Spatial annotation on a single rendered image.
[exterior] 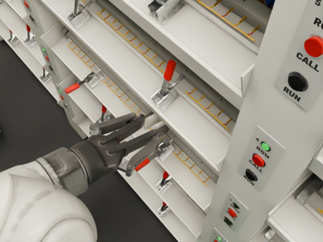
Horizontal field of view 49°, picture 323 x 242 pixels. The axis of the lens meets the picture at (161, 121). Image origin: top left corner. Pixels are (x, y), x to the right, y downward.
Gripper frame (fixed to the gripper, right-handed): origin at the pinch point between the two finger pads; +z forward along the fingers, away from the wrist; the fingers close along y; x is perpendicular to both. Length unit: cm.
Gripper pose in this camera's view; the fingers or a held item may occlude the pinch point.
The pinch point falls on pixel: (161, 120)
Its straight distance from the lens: 74.4
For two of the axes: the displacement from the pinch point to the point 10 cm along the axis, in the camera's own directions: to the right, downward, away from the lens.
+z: 7.4, -4.1, 5.3
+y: -6.5, -6.3, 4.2
